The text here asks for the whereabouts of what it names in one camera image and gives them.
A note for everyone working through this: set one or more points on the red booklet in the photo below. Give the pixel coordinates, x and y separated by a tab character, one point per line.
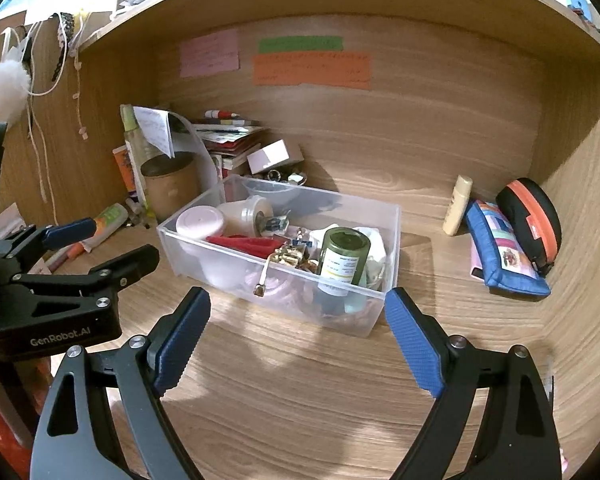
260	247

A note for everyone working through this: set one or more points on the gold chain trinket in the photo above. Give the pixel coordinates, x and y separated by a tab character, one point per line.
296	253

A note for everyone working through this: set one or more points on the orange sticky note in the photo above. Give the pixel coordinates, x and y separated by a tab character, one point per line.
323	68

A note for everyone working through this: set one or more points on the white tape roll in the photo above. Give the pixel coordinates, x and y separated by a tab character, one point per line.
242	217

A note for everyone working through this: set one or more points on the brown ceramic mug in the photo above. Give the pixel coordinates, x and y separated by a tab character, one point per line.
171	183

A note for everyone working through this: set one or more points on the blue pencil pouch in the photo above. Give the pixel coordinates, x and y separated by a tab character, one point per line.
497	258

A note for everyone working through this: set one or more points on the orange green tube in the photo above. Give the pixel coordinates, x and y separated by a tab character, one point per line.
107	222

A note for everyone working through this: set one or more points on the white fluffy pompom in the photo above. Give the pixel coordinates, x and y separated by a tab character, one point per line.
15	84

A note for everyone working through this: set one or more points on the orange pen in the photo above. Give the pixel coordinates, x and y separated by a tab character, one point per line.
63	255

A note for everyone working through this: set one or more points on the black orange zip case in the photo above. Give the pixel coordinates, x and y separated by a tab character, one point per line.
534	220

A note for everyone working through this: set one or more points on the pink sticky note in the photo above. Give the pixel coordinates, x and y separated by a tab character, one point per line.
209	55

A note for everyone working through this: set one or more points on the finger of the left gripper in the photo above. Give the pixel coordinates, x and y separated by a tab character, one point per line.
57	237
126	269

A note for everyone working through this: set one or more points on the cream lotion bottle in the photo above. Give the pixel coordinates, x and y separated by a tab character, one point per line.
459	201

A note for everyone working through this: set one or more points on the bowl of trinkets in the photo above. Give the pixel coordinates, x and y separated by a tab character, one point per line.
279	188

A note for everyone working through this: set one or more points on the pink cable bag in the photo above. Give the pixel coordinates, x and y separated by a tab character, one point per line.
282	289

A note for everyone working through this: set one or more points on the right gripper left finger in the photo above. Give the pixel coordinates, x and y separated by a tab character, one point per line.
76	436

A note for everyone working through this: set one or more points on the white cloth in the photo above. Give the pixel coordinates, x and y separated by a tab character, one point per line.
375	265

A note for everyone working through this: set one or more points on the small white box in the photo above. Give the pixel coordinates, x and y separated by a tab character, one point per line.
280	153

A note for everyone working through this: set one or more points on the clear plastic storage bin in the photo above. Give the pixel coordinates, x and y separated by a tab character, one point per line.
224	269

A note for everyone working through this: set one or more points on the green sticky note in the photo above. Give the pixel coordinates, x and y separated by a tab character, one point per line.
300	43

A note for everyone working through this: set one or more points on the pink round jar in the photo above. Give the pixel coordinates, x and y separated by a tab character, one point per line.
200	223

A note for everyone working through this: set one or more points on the stack of books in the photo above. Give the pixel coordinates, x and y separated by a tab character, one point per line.
229	139

